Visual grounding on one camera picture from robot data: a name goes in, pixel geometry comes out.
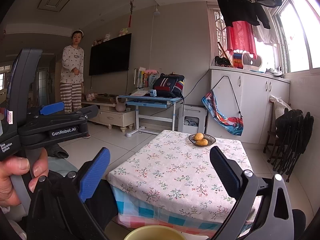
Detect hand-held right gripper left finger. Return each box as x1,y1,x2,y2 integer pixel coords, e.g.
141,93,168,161
26,147,118,240

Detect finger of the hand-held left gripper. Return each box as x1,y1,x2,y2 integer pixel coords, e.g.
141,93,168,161
26,102,66,117
19,104,99,134

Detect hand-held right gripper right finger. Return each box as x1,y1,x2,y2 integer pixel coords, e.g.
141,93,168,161
209,145,293,240

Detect yellow plastic basin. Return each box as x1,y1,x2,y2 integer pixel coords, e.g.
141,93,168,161
124,225,187,240

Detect person's left hand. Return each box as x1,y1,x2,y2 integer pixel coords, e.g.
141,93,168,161
0,147,50,208

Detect dark grey jacket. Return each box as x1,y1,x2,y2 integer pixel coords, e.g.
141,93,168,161
49,144,69,159

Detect pale blue seat cushion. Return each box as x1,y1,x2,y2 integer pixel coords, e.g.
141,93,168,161
47,156,78,178

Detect grey fruit bowl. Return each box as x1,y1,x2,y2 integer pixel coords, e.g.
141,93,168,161
188,134,217,147

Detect brown tray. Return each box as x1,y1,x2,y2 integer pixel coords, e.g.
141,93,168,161
96,94,119,103

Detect cream television cabinet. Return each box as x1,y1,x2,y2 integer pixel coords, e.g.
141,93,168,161
81,100,137,132

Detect pink kettlebell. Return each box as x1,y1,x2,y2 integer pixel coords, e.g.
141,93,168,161
115,97,128,113

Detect floral tablecloth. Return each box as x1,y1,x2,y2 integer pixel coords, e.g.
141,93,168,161
105,129,254,224

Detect wooden chair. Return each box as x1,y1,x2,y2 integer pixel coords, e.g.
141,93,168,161
263,99,278,154

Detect row of books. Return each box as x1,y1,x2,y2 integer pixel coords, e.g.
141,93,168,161
133,67,153,89

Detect blue study desk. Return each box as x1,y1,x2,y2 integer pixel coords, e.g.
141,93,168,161
117,95,184,138

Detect black folded chairs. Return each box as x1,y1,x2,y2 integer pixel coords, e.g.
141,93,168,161
267,109,315,183

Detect white storage cabinet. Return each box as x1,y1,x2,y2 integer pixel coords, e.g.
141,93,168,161
209,66,291,146

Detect white cloth bag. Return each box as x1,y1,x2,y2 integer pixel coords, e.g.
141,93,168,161
270,94,292,121

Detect plush toys above television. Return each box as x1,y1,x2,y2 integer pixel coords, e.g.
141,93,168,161
91,27,129,47

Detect dark striped backpack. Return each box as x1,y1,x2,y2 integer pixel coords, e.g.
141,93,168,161
152,73,186,99

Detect black shoes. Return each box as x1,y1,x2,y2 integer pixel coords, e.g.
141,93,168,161
214,56,232,68

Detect orange blue box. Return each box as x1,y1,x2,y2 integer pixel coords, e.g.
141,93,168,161
232,52,244,69

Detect red hanging knot ornament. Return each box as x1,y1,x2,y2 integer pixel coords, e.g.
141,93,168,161
128,1,134,28

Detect white sneakers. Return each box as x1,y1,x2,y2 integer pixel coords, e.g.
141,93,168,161
264,66,284,78

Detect white grey plastic stand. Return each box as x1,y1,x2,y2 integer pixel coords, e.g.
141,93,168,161
241,52,264,72

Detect wooden stick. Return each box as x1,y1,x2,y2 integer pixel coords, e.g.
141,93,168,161
217,41,229,61

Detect red hanging garment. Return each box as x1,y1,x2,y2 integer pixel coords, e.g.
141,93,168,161
226,20,258,59

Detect white hanging garment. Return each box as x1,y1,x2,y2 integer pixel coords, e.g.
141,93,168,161
252,24,281,46

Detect window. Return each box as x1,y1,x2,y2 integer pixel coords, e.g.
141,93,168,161
272,0,320,74

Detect black hanging garment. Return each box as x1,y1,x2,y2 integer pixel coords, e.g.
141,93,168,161
206,0,283,29

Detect colourful drawstring bag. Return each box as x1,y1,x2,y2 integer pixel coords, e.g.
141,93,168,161
201,75,244,136

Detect black wall television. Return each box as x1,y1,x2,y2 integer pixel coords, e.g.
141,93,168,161
89,33,132,76

